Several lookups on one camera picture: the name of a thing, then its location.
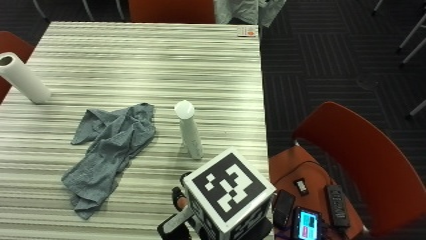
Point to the white marker cube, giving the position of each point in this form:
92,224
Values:
228,186

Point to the white bottle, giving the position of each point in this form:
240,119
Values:
189,133

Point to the grey cloth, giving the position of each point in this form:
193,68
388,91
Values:
107,150

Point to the black power bank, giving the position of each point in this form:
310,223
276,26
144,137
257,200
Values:
282,208

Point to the small black device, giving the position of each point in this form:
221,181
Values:
301,186

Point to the smartphone with lit screen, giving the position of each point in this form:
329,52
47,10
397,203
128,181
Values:
308,225

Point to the black power strip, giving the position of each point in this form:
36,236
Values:
338,206

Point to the red chair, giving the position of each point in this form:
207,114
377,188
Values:
368,156
171,11
11,46

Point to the white paper towel roll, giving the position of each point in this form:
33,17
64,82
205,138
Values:
24,80

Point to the small white orange card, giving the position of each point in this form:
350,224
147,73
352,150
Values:
246,31

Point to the grey garment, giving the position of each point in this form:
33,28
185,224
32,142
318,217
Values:
248,10

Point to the grey metal chair leg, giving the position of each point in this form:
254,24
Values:
417,109

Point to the grey metal chair legs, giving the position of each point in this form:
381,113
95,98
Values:
87,8
413,33

